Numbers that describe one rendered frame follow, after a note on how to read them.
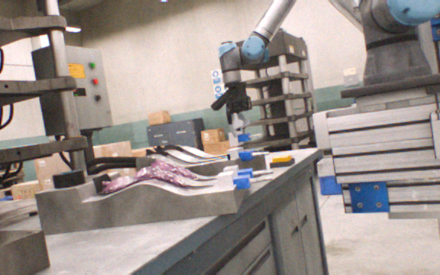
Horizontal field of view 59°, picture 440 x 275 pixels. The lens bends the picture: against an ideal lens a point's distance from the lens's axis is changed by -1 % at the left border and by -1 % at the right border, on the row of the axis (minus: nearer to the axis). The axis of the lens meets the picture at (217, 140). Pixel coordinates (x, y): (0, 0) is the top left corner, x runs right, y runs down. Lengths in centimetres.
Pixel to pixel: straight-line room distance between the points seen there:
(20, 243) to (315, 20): 748
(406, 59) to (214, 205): 54
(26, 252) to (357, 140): 74
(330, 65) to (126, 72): 479
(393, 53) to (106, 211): 76
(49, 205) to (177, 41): 813
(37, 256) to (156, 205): 30
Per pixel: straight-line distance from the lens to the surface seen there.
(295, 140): 527
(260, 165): 139
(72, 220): 105
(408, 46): 100
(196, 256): 94
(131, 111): 977
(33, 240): 80
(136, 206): 97
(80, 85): 197
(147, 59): 948
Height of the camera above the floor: 102
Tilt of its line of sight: 3 degrees down
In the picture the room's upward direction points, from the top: 9 degrees counter-clockwise
